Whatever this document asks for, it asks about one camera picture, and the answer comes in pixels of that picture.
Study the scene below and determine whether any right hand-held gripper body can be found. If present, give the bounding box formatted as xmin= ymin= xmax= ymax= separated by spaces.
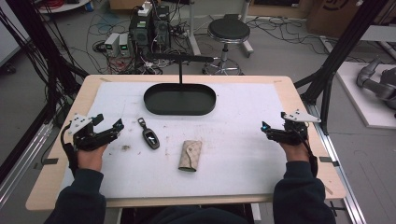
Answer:
xmin=279 ymin=109 xmax=322 ymax=147

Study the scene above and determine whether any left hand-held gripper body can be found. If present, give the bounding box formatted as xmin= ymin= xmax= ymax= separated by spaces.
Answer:
xmin=66 ymin=113 xmax=110 ymax=152

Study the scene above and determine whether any person's left hand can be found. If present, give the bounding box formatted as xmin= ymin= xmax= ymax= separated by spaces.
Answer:
xmin=76 ymin=144 xmax=108 ymax=173

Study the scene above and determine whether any person's right hand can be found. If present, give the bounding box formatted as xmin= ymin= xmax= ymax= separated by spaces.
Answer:
xmin=277 ymin=141 xmax=312 ymax=163

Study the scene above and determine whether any black car key fob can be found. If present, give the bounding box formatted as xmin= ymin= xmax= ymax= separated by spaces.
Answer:
xmin=136 ymin=117 xmax=161 ymax=150

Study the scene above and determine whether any white table mat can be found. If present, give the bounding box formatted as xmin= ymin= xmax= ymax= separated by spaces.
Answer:
xmin=60 ymin=80 xmax=290 ymax=200

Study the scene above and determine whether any black tape strip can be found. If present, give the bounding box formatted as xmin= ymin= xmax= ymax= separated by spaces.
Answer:
xmin=318 ymin=156 xmax=341 ymax=168
xmin=33 ymin=157 xmax=60 ymax=171

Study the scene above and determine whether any black oval tray with stand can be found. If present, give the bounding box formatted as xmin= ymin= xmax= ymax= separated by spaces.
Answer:
xmin=143 ymin=52 xmax=218 ymax=117

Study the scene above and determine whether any white floor board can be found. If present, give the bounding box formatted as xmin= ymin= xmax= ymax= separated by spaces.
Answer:
xmin=335 ymin=61 xmax=396 ymax=130

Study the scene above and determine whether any beige patterned key case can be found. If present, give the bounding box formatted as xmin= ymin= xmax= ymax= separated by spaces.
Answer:
xmin=177 ymin=139 xmax=204 ymax=173

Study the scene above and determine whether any grey power supply unit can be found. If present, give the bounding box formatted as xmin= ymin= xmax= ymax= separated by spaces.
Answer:
xmin=103 ymin=32 xmax=121 ymax=58
xmin=118 ymin=33 xmax=133 ymax=58

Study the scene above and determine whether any black computer tower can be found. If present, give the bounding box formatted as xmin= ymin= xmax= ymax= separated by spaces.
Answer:
xmin=128 ymin=11 xmax=154 ymax=59
xmin=151 ymin=5 xmax=172 ymax=52

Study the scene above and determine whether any black round stool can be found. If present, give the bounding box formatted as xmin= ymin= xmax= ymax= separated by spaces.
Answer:
xmin=201 ymin=17 xmax=252 ymax=77

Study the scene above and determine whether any person's dark clothed body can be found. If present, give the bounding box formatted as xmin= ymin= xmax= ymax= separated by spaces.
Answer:
xmin=148 ymin=204 xmax=251 ymax=224

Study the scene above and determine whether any white power strip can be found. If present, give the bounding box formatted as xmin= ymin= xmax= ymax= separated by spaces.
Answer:
xmin=136 ymin=1 xmax=154 ymax=18

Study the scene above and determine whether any brown cardboard box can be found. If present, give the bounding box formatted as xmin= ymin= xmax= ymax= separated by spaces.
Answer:
xmin=305 ymin=0 xmax=396 ymax=39

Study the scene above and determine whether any round white table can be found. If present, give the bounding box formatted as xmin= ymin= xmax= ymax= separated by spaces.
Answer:
xmin=35 ymin=0 xmax=92 ymax=15

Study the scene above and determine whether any aluminium rail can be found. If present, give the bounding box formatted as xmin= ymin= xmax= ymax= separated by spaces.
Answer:
xmin=0 ymin=120 xmax=55 ymax=209
xmin=304 ymin=102 xmax=368 ymax=224

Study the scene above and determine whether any black frame strut with cables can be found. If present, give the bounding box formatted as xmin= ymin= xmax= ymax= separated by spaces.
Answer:
xmin=0 ymin=0 xmax=90 ymax=125

